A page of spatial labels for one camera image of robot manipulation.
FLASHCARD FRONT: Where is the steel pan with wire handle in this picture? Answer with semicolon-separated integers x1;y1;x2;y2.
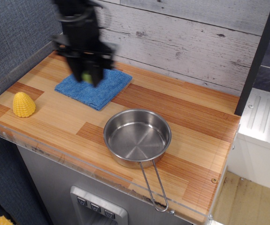
103;109;172;212

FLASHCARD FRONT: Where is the yellow object bottom left corner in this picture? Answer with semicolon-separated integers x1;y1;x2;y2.
0;216;13;225

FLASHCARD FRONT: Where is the dark right vertical post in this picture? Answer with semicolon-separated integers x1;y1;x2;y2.
234;13;270;116

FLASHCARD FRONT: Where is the blue folded cloth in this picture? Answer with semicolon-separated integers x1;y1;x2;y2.
54;69;132;111

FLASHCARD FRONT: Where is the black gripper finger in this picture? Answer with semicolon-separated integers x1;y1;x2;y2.
66;57;85;82
89;60;111;87

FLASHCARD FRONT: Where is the green handled grey spatula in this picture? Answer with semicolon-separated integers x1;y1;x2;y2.
81;72;93;84

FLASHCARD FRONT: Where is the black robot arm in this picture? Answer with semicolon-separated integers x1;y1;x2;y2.
52;0;117;87

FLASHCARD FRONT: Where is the white ridged sink unit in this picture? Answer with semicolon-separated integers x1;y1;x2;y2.
227;89;270;188

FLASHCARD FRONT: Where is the silver dispenser button panel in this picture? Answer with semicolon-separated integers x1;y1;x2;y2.
70;186;129;225

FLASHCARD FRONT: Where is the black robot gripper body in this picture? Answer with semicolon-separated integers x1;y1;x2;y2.
50;14;119;65

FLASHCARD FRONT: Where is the yellow toy corn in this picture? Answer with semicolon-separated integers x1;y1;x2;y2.
13;92;36;118

